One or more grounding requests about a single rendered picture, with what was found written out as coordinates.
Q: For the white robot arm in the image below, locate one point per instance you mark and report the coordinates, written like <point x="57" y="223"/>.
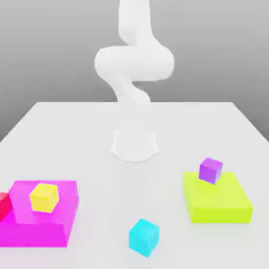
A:
<point x="134" y="63"/>

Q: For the large magenta box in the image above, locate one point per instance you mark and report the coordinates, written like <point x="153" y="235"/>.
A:
<point x="37" y="233"/>

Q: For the small yellow cube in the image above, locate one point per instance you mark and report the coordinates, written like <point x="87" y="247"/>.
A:
<point x="43" y="198"/>

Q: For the small cyan cube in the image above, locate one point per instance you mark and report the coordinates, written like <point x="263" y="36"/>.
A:
<point x="143" y="237"/>

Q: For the small purple cube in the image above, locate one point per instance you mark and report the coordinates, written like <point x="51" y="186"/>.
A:
<point x="209" y="171"/>

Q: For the small red cube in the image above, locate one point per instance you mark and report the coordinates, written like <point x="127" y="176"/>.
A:
<point x="4" y="205"/>

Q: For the large lime green box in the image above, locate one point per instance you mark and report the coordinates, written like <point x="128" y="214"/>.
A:
<point x="218" y="201"/>

